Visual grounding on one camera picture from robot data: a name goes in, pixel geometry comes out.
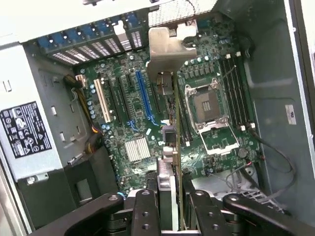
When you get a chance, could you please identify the grey perforated drive cage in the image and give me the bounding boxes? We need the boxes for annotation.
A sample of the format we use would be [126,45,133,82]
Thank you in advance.
[191,177,286,214]

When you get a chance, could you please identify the silver chipset heatsink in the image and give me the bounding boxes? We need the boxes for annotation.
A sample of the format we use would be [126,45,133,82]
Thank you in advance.
[124,137,151,163]

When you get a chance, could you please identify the metal socket cover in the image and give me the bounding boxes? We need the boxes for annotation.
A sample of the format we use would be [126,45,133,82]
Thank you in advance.
[198,120,241,155]

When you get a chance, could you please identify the green motherboard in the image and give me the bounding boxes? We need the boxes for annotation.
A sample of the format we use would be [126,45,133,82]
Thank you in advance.
[75,14,263,197]

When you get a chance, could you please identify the black plastic cover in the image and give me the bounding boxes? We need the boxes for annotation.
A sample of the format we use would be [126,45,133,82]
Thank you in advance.
[17,152,119,229]

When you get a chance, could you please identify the CPU socket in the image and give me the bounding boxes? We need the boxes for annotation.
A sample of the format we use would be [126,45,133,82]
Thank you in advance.
[184,77,228,130]

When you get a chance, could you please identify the black expansion slot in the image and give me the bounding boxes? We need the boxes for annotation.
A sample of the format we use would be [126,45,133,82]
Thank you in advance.
[104,78,121,125]

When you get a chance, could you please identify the blue expansion slot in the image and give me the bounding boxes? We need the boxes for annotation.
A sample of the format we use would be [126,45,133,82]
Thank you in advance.
[135,70,155,121]

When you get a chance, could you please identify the white expansion slot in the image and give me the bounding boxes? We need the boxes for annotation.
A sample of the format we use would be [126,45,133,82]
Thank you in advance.
[93,78,111,123]

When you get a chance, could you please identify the black RAM slot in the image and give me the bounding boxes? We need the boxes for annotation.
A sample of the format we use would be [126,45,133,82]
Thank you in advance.
[235,51,256,130]
[220,55,244,131]

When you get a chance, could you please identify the open black PC case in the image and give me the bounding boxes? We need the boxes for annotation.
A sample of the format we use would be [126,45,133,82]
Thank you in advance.
[0,0,315,236]

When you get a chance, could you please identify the locking lever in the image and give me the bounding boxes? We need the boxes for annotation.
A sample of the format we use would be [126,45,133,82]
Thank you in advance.
[220,65,238,81]

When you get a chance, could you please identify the grey power supply unit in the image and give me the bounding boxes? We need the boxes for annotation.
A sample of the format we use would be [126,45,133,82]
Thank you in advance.
[0,41,92,182]

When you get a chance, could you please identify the black looped wire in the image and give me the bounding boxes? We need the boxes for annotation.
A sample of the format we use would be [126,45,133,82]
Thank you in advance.
[250,126,297,200]

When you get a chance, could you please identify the yellow black power wire bundle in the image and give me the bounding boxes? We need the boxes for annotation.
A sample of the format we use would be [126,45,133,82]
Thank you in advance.
[63,75,104,153]

